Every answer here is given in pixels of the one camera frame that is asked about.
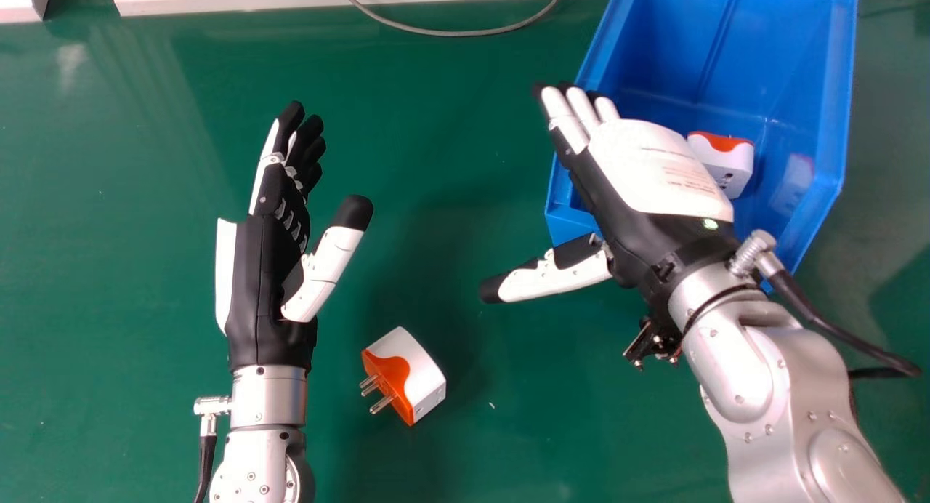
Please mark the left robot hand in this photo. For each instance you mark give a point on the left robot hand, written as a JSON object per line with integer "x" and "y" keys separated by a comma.
{"x": 265, "y": 270}

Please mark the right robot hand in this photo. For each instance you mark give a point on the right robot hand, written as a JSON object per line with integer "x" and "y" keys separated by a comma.
{"x": 639, "y": 198}

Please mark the white-and-orange plug adapter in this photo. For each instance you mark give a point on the white-and-orange plug adapter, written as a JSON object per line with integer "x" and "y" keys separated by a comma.
{"x": 726, "y": 161}
{"x": 407, "y": 376}

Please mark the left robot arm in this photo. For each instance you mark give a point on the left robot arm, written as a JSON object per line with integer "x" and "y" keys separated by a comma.
{"x": 263, "y": 437}

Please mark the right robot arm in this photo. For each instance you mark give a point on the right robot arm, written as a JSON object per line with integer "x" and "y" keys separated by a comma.
{"x": 770, "y": 387}

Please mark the blue plastic bin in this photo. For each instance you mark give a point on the blue plastic bin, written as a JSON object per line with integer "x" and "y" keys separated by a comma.
{"x": 726, "y": 89}

